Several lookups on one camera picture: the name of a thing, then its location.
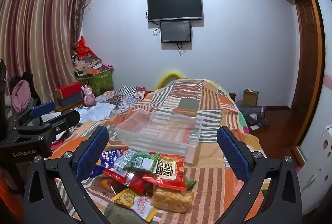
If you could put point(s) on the green storage box with clutter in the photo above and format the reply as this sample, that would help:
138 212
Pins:
87 58

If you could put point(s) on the yellow foam tube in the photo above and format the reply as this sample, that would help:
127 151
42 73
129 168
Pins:
166 76

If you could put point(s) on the grey bag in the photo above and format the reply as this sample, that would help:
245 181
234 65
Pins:
253 115

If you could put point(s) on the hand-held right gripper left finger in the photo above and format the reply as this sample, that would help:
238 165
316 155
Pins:
90 155

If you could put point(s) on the dark grey box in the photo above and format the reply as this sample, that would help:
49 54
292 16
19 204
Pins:
71 101

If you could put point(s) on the white cloth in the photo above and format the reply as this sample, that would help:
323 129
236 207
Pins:
97 111

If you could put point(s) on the dark green snack packet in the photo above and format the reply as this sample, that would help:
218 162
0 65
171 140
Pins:
116 216

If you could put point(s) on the large black wall television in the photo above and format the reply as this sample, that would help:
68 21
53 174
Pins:
175 5

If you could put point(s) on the red chili snack packet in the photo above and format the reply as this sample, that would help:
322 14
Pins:
124 178

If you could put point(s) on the blue snack packet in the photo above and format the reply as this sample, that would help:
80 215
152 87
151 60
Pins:
110 156

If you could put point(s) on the pink garment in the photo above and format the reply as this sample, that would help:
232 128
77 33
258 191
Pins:
20 95

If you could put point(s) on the yellow white snack packet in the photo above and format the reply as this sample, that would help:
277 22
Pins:
137 207

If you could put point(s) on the clear packet of orange puffs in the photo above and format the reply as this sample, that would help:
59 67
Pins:
172 199

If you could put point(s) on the white cabinet with stickers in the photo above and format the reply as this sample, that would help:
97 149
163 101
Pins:
317 151

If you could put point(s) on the clear plastic container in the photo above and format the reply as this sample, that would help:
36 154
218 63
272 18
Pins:
160 133

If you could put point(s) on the checkered patchwork cloth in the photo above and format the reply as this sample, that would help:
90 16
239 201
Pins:
127 95

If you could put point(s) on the pink plush toy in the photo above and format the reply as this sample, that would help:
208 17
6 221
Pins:
88 95

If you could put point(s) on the small black wall monitor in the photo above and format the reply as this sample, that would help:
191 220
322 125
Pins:
175 31

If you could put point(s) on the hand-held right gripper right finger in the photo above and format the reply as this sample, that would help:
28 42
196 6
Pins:
233 155

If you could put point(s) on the pink slippers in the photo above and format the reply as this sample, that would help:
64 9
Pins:
298 168

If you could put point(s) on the striped pink beige curtain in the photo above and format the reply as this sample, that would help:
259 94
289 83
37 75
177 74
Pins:
33 32

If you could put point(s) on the wooden wardrobe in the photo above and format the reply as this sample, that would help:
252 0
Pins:
308 58

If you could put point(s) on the patchwork striped blanket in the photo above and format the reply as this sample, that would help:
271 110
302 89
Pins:
186 104

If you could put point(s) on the brown cardboard box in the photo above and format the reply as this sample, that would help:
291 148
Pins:
250 97

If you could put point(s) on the red box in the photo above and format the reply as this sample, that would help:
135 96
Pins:
68 89

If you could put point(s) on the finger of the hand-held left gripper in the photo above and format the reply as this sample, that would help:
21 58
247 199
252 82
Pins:
42 108
67 119

